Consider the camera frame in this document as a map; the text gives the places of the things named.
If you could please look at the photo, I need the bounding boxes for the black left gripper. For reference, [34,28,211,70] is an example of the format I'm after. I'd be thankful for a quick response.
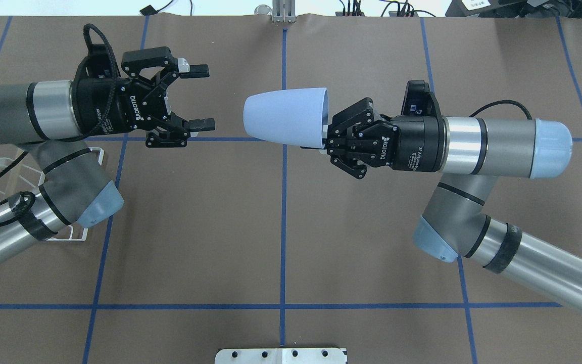
[72,47,216,148]

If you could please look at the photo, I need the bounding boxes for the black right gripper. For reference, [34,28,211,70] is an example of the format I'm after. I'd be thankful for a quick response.
[327,99,445,179]

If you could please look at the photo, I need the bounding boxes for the light blue plastic cup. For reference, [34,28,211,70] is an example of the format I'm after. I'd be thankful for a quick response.
[243,87,329,148]

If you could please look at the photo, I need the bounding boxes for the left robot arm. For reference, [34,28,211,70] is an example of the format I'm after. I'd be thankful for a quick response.
[0,44,215,263]

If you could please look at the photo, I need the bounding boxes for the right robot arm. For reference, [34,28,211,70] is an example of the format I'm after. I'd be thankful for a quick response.
[325,98,582,313]

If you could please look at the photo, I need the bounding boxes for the black equipment on table edge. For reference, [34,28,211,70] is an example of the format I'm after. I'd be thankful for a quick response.
[445,1,582,19]

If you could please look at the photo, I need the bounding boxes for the white metal mounting plate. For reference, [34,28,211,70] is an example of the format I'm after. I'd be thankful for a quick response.
[214,347,349,363]

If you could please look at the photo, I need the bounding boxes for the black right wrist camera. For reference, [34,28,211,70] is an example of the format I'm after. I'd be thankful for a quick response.
[401,80,442,118]

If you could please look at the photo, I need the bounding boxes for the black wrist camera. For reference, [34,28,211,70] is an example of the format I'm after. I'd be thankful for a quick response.
[401,80,442,118]
[74,44,120,81]

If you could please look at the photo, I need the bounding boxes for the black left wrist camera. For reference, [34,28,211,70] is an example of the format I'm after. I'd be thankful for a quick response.
[74,44,120,81]

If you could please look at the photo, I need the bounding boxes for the aluminium camera mount post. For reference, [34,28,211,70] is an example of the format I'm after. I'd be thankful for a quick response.
[271,0,297,23]

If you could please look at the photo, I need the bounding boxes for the black cables and plugs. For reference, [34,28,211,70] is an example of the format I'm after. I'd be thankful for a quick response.
[335,0,438,18]

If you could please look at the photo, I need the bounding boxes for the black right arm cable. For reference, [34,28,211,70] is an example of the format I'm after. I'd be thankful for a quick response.
[468,100,533,121]

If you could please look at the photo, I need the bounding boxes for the white wire cup holder rack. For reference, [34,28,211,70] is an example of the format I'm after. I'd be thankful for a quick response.
[0,147,105,242]

